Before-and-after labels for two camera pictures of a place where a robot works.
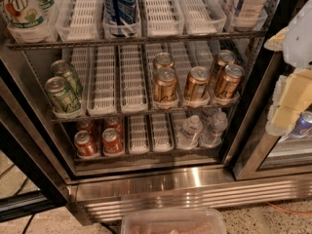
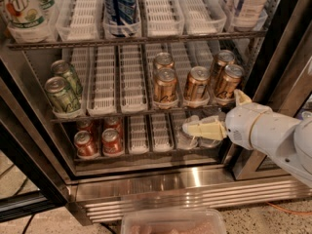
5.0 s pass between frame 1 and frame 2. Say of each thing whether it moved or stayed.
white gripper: moved
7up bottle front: stayed
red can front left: stayed
